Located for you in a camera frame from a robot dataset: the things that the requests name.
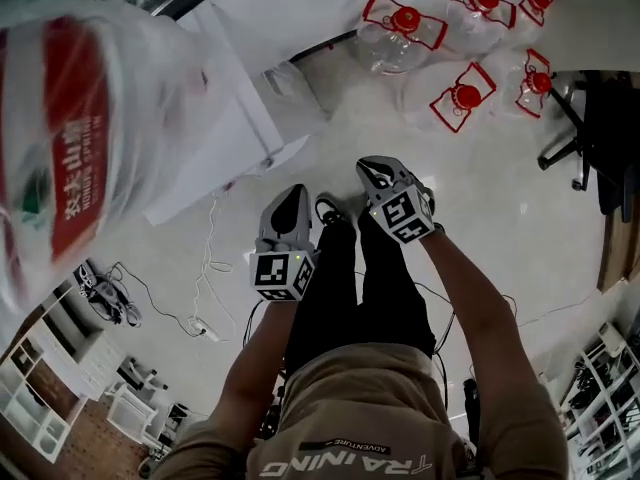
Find white metal shelving rack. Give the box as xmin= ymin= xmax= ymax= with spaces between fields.
xmin=559 ymin=317 xmax=640 ymax=470

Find person's beige t-shirt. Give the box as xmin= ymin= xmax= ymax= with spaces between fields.
xmin=149 ymin=342 xmax=572 ymax=480

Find white shelf unit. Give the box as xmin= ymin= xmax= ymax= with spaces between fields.
xmin=0 ymin=335 xmax=91 ymax=466

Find clear bottle red handle cap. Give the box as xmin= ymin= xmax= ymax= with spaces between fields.
xmin=353 ymin=0 xmax=450 ymax=75
xmin=446 ymin=0 xmax=518 ymax=55
xmin=492 ymin=46 xmax=555 ymax=120
xmin=516 ymin=0 xmax=557 ymax=28
xmin=399 ymin=60 xmax=498 ymax=135

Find white power cable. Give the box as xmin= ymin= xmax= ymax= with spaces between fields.
xmin=191 ymin=187 xmax=237 ymax=327

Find tangled device with cables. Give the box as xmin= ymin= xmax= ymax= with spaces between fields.
xmin=74 ymin=261 xmax=146 ymax=331

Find white power strip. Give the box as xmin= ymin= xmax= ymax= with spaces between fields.
xmin=185 ymin=316 xmax=223 ymax=344

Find person's black white shoe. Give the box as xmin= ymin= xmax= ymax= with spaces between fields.
xmin=313 ymin=192 xmax=352 ymax=226

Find black office chair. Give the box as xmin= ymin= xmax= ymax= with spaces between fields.
xmin=536 ymin=69 xmax=640 ymax=225

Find person's right forearm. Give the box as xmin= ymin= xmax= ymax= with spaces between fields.
xmin=422 ymin=226 xmax=534 ymax=415

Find white appliance box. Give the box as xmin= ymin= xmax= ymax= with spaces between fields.
xmin=142 ymin=0 xmax=331 ymax=227

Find person's black trousers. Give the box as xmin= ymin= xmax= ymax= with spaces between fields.
xmin=283 ymin=207 xmax=438 ymax=387

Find white window sill ledge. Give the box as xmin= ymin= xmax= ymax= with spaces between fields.
xmin=199 ymin=0 xmax=369 ymax=64

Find large clear water jug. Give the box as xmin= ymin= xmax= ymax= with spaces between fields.
xmin=0 ymin=0 xmax=212 ymax=315

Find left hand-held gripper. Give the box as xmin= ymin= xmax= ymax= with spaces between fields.
xmin=248 ymin=184 xmax=322 ymax=305

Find person's left forearm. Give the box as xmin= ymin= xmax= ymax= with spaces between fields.
xmin=214 ymin=295 xmax=301 ymax=425

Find small white chair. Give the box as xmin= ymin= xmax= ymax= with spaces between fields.
xmin=106 ymin=357 xmax=169 ymax=450

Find white desk with drawers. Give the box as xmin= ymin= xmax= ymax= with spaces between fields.
xmin=34 ymin=286 xmax=124 ymax=405

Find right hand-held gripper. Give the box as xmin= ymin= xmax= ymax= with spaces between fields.
xmin=355 ymin=155 xmax=437 ymax=247

